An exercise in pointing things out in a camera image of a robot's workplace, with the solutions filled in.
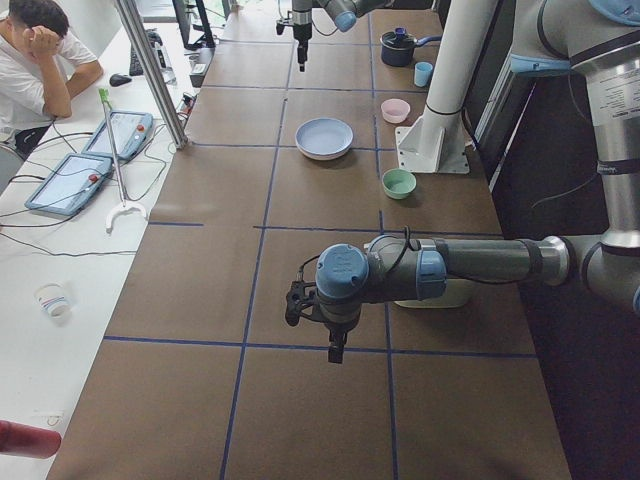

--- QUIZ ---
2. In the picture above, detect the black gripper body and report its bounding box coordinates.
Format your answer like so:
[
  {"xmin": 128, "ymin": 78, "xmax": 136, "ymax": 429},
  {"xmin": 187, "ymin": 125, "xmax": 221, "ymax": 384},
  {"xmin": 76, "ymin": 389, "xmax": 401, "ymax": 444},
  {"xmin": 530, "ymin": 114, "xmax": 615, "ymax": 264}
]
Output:
[
  {"xmin": 322, "ymin": 311, "xmax": 360, "ymax": 345},
  {"xmin": 292, "ymin": 11, "xmax": 312, "ymax": 46}
]

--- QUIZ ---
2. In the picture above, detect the blue plate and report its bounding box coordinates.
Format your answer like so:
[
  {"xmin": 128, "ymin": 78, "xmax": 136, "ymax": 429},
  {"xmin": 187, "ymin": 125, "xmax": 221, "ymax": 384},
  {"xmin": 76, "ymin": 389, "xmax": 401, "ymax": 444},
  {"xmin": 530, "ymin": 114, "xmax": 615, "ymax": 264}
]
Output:
[{"xmin": 295, "ymin": 118, "xmax": 354, "ymax": 153}]

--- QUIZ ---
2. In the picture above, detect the pink plate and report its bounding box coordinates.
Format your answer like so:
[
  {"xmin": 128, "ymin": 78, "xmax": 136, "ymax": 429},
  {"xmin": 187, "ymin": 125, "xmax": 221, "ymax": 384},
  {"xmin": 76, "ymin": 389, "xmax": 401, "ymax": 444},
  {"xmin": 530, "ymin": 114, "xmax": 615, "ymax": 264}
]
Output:
[{"xmin": 299, "ymin": 148, "xmax": 349, "ymax": 161}]

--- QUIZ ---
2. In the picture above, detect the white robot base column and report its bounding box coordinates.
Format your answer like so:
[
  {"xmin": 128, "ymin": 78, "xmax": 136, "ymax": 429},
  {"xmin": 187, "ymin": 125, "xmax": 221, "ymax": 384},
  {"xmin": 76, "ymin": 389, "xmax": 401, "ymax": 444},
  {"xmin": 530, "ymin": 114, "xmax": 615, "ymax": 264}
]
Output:
[{"xmin": 396, "ymin": 0, "xmax": 498, "ymax": 174}]

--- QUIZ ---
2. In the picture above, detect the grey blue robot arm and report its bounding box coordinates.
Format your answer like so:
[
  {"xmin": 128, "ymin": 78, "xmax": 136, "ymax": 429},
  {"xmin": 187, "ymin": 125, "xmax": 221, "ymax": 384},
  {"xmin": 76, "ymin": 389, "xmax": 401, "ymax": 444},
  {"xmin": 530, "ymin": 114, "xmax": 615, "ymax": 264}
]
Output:
[
  {"xmin": 291, "ymin": 0, "xmax": 393, "ymax": 72},
  {"xmin": 286, "ymin": 1, "xmax": 639, "ymax": 363}
]

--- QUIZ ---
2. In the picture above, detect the dark blue pot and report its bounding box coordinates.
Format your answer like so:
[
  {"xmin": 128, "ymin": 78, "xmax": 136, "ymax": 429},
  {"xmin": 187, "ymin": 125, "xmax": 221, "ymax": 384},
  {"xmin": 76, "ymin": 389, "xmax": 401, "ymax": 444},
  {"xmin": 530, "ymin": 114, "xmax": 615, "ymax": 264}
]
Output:
[{"xmin": 380, "ymin": 27, "xmax": 442, "ymax": 67}]

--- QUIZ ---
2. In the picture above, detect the black monitor stand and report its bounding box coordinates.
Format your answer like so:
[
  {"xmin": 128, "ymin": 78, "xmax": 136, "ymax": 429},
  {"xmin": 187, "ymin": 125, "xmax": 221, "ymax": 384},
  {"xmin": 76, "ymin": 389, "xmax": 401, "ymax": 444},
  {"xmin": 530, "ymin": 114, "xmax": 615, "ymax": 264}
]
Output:
[{"xmin": 172, "ymin": 0, "xmax": 216, "ymax": 51}]

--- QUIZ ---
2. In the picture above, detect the pink bowl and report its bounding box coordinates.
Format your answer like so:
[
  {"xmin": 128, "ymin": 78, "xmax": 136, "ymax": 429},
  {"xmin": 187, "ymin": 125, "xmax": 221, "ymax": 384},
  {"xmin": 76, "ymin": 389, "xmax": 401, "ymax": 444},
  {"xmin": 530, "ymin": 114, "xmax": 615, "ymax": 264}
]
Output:
[{"xmin": 380, "ymin": 98, "xmax": 411, "ymax": 124}]

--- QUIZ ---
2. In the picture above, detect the light blue cup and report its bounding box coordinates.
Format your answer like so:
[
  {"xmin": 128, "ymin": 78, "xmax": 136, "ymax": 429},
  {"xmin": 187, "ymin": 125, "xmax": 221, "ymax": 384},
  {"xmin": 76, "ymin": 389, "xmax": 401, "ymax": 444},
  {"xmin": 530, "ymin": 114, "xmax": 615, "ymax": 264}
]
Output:
[{"xmin": 413, "ymin": 61, "xmax": 433, "ymax": 87}]

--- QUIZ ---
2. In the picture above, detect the cream rectangular container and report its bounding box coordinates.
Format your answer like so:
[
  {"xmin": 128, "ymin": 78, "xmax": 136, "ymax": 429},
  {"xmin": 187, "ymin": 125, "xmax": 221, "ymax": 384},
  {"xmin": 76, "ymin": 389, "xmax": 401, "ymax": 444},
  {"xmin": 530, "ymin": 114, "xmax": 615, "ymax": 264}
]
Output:
[{"xmin": 395, "ymin": 278, "xmax": 474, "ymax": 309}]

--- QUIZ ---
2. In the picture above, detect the green bowl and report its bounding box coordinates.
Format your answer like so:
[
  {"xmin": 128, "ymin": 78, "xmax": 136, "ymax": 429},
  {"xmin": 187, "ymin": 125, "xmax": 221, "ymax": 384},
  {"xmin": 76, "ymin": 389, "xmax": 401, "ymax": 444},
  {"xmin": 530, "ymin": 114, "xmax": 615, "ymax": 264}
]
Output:
[{"xmin": 382, "ymin": 168, "xmax": 417, "ymax": 200}]

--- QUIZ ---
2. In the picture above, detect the black keyboard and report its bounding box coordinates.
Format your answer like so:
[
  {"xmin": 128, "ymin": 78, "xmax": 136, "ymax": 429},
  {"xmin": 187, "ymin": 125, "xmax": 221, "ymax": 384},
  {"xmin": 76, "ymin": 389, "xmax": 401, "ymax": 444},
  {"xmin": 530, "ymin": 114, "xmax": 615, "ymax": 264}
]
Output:
[{"xmin": 128, "ymin": 47, "xmax": 144, "ymax": 77}]

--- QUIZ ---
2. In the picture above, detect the black computer mouse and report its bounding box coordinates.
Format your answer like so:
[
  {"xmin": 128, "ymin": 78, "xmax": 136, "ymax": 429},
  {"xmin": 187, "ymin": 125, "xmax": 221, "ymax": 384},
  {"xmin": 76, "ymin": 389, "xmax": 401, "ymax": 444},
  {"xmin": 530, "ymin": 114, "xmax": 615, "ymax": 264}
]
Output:
[{"xmin": 109, "ymin": 74, "xmax": 132, "ymax": 87}]

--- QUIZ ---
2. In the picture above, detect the far blue teach pendant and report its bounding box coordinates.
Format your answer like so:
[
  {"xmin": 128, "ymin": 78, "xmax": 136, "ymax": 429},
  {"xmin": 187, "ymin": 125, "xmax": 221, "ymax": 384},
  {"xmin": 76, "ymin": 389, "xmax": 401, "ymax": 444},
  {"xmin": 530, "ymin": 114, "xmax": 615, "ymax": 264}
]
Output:
[{"xmin": 82, "ymin": 110, "xmax": 154, "ymax": 162}]

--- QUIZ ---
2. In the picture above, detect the blue teach pendant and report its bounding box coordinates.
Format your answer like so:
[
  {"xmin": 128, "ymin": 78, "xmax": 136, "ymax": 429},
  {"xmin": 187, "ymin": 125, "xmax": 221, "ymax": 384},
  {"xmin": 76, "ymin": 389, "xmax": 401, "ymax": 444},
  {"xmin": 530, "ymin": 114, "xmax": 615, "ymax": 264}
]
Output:
[
  {"xmin": 24, "ymin": 153, "xmax": 112, "ymax": 217},
  {"xmin": 82, "ymin": 110, "xmax": 154, "ymax": 162}
]

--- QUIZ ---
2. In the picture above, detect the white grabber stick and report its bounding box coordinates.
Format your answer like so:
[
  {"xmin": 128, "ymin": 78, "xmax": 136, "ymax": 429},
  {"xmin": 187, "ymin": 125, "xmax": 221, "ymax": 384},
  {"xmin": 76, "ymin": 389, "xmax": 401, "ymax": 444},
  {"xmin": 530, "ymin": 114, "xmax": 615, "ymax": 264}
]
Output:
[{"xmin": 99, "ymin": 88, "xmax": 148, "ymax": 234}]

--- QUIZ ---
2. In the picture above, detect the seated person white shirt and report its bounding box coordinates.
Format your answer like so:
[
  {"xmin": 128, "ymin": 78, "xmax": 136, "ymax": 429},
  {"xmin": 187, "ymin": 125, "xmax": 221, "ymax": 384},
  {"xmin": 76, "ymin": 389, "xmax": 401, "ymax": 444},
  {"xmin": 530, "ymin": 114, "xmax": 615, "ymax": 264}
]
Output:
[{"xmin": 1, "ymin": 0, "xmax": 103, "ymax": 158}]

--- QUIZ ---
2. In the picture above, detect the near blue teach pendant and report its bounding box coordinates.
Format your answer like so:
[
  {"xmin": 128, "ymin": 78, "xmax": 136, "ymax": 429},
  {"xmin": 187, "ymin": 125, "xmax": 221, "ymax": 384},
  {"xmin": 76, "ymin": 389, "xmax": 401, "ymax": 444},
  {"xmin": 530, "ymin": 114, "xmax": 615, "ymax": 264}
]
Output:
[{"xmin": 24, "ymin": 153, "xmax": 112, "ymax": 217}]

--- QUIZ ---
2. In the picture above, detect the paper cup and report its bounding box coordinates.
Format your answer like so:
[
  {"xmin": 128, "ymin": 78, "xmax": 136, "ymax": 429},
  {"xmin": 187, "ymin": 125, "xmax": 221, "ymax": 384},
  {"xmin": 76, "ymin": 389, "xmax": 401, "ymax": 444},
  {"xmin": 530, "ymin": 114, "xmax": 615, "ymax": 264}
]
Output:
[{"xmin": 34, "ymin": 283, "xmax": 71, "ymax": 326}]

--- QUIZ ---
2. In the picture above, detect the red cylinder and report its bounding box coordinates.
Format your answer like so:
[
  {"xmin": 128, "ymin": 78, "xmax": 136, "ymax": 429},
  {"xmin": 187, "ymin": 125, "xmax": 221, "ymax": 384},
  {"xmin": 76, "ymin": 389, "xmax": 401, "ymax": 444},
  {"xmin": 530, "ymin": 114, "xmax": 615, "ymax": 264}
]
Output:
[{"xmin": 1, "ymin": 420, "xmax": 62, "ymax": 459}]

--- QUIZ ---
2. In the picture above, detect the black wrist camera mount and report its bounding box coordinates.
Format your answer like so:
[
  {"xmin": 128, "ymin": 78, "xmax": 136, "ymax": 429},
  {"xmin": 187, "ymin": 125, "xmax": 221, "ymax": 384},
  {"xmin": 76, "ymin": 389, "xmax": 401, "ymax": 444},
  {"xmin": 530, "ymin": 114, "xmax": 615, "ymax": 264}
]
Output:
[{"xmin": 284, "ymin": 280, "xmax": 316, "ymax": 327}]

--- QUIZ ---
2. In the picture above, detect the aluminium frame post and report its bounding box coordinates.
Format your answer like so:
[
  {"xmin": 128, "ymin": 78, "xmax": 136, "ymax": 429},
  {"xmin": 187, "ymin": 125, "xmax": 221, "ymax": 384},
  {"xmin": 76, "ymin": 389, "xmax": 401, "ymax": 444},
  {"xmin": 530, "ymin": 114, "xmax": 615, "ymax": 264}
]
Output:
[{"xmin": 114, "ymin": 0, "xmax": 188, "ymax": 150}]

